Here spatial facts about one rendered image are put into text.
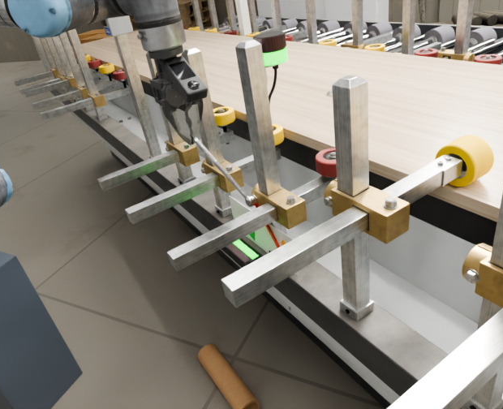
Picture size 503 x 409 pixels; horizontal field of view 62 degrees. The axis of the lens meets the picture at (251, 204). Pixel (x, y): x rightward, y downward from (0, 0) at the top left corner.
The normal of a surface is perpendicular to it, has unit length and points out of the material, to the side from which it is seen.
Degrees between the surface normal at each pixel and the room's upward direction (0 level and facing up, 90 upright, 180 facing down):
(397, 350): 0
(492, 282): 90
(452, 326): 0
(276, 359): 0
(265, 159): 90
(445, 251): 90
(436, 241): 90
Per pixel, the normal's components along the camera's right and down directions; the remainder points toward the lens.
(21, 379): 0.88, 0.11
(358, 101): 0.54, 0.36
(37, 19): -0.24, 0.55
